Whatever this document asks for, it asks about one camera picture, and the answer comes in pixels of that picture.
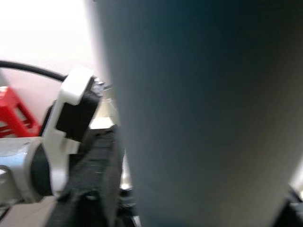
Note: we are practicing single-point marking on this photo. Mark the red plastic stool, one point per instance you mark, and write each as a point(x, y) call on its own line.
point(14, 111)

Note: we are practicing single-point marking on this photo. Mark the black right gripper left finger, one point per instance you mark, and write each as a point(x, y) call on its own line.
point(94, 189)

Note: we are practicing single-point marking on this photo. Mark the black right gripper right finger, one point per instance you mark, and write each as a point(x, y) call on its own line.
point(294, 212)

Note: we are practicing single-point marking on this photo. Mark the white plastic table leg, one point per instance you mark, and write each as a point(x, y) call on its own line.
point(201, 106)

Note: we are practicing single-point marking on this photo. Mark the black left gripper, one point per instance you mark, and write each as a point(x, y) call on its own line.
point(75, 118)

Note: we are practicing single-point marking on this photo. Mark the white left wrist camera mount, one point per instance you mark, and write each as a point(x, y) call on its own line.
point(71, 85)

